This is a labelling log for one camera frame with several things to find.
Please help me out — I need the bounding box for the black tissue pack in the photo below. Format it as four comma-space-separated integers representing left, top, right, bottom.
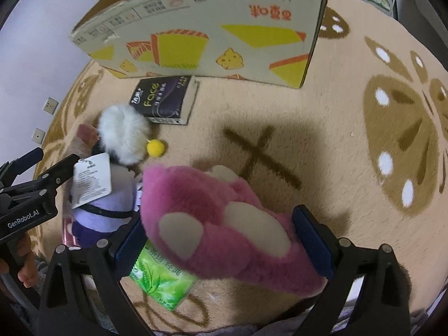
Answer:
129, 75, 200, 126

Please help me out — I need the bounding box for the printed cardboard box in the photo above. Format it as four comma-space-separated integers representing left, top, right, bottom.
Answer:
68, 0, 331, 89

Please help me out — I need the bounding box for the pink plush bear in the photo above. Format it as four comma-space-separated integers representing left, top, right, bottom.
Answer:
140, 164, 328, 298

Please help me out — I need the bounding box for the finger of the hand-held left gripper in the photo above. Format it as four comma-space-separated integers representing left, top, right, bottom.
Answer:
0, 148, 45, 188
20, 154, 81, 192

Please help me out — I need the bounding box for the person's left hand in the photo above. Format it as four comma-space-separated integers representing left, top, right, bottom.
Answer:
0, 233, 39, 289

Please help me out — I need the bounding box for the purple plush doll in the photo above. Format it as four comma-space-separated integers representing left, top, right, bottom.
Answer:
68, 104, 168, 249

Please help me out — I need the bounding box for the green tissue pack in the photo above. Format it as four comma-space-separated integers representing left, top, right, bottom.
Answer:
129, 240, 198, 311

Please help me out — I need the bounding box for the pink plastic packet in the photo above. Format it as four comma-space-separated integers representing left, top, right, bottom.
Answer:
61, 213, 83, 249

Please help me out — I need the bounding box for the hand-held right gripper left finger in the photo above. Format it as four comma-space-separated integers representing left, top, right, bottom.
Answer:
38, 221, 155, 336

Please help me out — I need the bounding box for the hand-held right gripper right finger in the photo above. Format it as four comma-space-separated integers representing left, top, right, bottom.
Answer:
292, 205, 412, 336

